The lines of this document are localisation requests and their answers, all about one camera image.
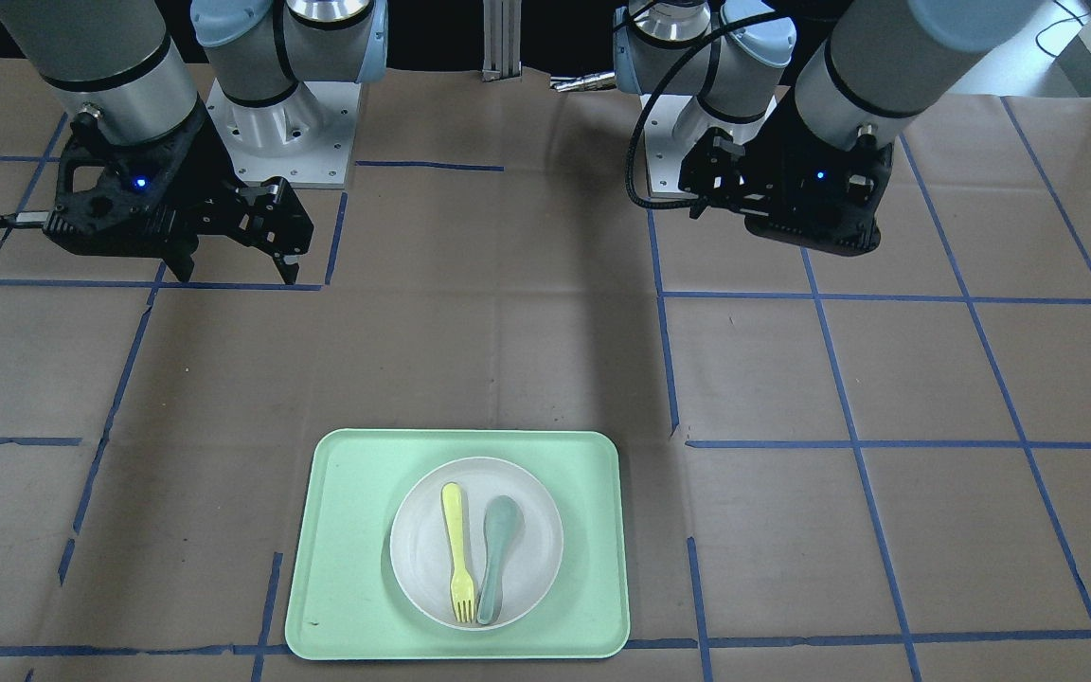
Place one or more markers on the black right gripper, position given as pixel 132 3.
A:
pixel 202 163

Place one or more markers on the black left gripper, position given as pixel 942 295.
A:
pixel 771 166

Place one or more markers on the white round plate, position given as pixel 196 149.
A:
pixel 418 549

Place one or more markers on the teal plastic spoon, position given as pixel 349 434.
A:
pixel 502 523

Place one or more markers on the yellow plastic fork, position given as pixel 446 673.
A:
pixel 461 585

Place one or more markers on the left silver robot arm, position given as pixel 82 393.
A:
pixel 861 71

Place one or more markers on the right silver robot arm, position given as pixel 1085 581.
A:
pixel 118 58

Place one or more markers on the mint green plastic tray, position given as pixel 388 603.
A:
pixel 345 603

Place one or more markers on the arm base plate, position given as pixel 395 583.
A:
pixel 674 125
pixel 307 139

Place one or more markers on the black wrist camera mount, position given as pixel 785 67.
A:
pixel 107 194

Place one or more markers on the aluminium frame post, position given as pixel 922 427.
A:
pixel 501 40

